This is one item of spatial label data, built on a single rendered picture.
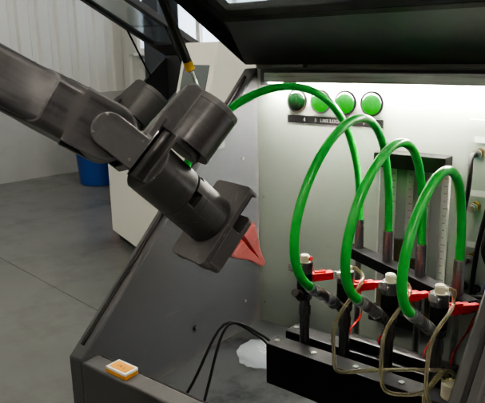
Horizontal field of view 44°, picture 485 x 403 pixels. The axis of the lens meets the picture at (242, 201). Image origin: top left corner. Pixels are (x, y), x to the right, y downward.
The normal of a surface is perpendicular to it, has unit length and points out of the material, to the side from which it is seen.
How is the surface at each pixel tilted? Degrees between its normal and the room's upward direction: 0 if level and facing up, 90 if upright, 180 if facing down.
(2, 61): 75
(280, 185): 90
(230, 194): 46
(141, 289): 90
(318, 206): 90
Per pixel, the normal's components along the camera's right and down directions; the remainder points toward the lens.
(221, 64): 0.50, 0.20
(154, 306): 0.78, 0.14
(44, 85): 0.16, -0.13
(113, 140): 0.33, 0.01
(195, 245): -0.59, -0.55
